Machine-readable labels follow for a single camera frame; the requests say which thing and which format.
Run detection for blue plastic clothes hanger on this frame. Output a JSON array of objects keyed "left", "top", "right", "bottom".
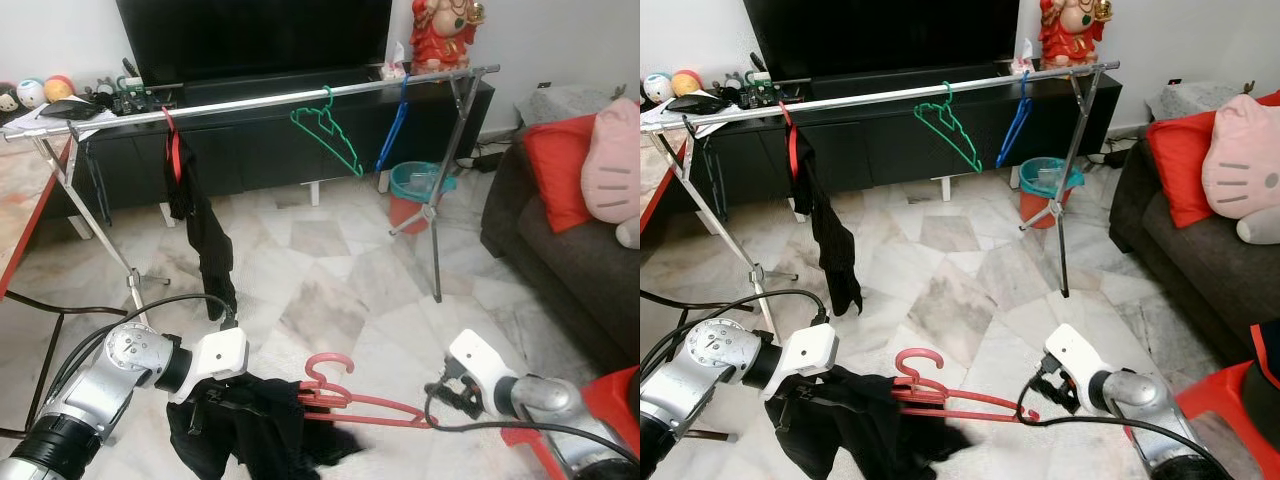
[
  {"left": 996, "top": 70, "right": 1033, "bottom": 169},
  {"left": 375, "top": 75, "right": 413, "bottom": 173}
]

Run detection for red plastic clothes hanger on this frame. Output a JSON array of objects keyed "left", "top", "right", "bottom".
[
  {"left": 162, "top": 105, "right": 186, "bottom": 186},
  {"left": 782, "top": 100, "right": 804, "bottom": 181}
]

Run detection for red cushion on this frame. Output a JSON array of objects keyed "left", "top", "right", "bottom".
[
  {"left": 1146, "top": 90, "right": 1280, "bottom": 229},
  {"left": 522, "top": 114, "right": 601, "bottom": 234}
]

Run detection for white paper sheets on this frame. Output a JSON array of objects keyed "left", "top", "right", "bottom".
[
  {"left": 640, "top": 97, "right": 746, "bottom": 136},
  {"left": 0, "top": 100, "right": 123, "bottom": 139}
]

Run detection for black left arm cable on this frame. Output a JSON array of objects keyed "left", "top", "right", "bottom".
[
  {"left": 38, "top": 292, "right": 241, "bottom": 411},
  {"left": 640, "top": 288, "right": 833, "bottom": 386}
]

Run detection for dark fabric sofa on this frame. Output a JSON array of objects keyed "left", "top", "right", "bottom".
[
  {"left": 480, "top": 135, "right": 641, "bottom": 373},
  {"left": 1108, "top": 140, "right": 1280, "bottom": 366}
]

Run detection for black polo shirt red collar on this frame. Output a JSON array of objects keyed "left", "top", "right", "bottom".
[
  {"left": 163, "top": 125, "right": 239, "bottom": 323},
  {"left": 785, "top": 125, "right": 864, "bottom": 317}
]

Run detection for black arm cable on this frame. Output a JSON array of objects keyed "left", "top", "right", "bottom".
[
  {"left": 38, "top": 292, "right": 241, "bottom": 411},
  {"left": 424, "top": 380, "right": 641, "bottom": 466},
  {"left": 1017, "top": 372, "right": 1236, "bottom": 480},
  {"left": 640, "top": 288, "right": 833, "bottom": 386}
]

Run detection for navy polo shirt red collar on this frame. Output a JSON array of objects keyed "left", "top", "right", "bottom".
[
  {"left": 765, "top": 365, "right": 966, "bottom": 480},
  {"left": 165, "top": 375, "right": 363, "bottom": 480}
]

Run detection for salmon pink plastic hanger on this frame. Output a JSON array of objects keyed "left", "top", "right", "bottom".
[
  {"left": 890, "top": 347, "right": 1041, "bottom": 423},
  {"left": 298, "top": 352, "right": 438, "bottom": 431}
]

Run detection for orange bin with teal liner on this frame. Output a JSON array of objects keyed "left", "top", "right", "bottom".
[
  {"left": 1018, "top": 157, "right": 1086, "bottom": 231},
  {"left": 388, "top": 160, "right": 459, "bottom": 236}
]

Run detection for black television console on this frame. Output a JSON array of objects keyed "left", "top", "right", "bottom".
[
  {"left": 75, "top": 68, "right": 496, "bottom": 213},
  {"left": 700, "top": 62, "right": 1123, "bottom": 201}
]

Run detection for grey cloth covered stand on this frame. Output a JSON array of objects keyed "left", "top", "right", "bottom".
[
  {"left": 1150, "top": 80, "right": 1246, "bottom": 121},
  {"left": 520, "top": 85, "right": 616, "bottom": 126}
]

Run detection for red plastic stool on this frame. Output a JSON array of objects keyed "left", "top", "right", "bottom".
[
  {"left": 500, "top": 365, "right": 641, "bottom": 480},
  {"left": 1125, "top": 360, "right": 1280, "bottom": 480}
]

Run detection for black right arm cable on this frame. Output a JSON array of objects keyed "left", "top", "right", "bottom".
[
  {"left": 1017, "top": 372, "right": 1236, "bottom": 480},
  {"left": 424, "top": 380, "right": 641, "bottom": 466}
]

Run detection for silver metal clothes rack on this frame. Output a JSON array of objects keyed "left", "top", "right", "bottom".
[
  {"left": 0, "top": 65, "right": 501, "bottom": 326},
  {"left": 640, "top": 60, "right": 1121, "bottom": 341}
]

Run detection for pink cat face plush cushion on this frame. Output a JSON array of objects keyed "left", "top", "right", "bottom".
[
  {"left": 1200, "top": 93, "right": 1280, "bottom": 223},
  {"left": 580, "top": 98, "right": 641, "bottom": 226}
]

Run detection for green plastic clothes hanger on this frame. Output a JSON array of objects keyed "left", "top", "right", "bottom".
[
  {"left": 290, "top": 86, "right": 366, "bottom": 179},
  {"left": 913, "top": 82, "right": 986, "bottom": 173}
]

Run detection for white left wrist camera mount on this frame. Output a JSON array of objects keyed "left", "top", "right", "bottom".
[
  {"left": 183, "top": 327, "right": 250, "bottom": 404},
  {"left": 770, "top": 322, "right": 841, "bottom": 401}
]

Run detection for red robed figurine statue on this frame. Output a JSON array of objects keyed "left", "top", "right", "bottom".
[
  {"left": 1038, "top": 0, "right": 1113, "bottom": 69},
  {"left": 410, "top": 0, "right": 487, "bottom": 74}
]

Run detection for black flat screen television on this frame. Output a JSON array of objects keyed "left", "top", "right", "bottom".
[
  {"left": 115, "top": 0, "right": 393, "bottom": 87},
  {"left": 742, "top": 0, "right": 1018, "bottom": 83}
]

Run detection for black pouch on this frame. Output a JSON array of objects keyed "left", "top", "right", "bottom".
[
  {"left": 665, "top": 93, "right": 728, "bottom": 114},
  {"left": 40, "top": 98, "right": 101, "bottom": 121}
]

